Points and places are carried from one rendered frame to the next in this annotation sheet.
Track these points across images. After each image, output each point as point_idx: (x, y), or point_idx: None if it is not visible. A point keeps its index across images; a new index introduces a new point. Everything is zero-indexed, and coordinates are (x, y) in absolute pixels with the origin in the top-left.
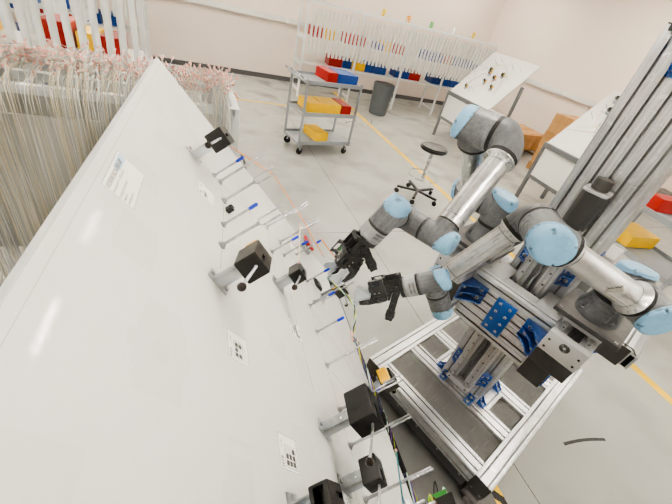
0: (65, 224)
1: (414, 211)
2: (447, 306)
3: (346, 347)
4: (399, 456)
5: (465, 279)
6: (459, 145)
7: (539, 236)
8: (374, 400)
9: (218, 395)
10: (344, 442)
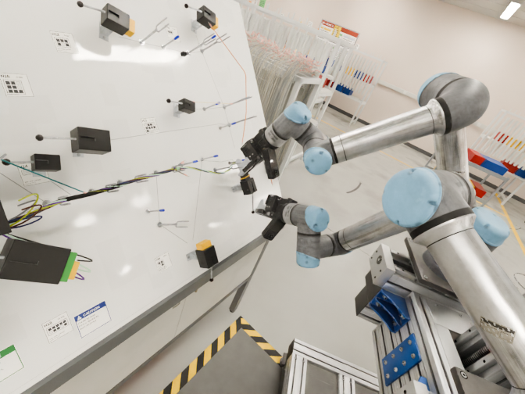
0: None
1: (317, 133)
2: (307, 249)
3: (216, 224)
4: (80, 194)
5: (388, 288)
6: None
7: (394, 174)
8: (100, 141)
9: (9, 14)
10: (88, 182)
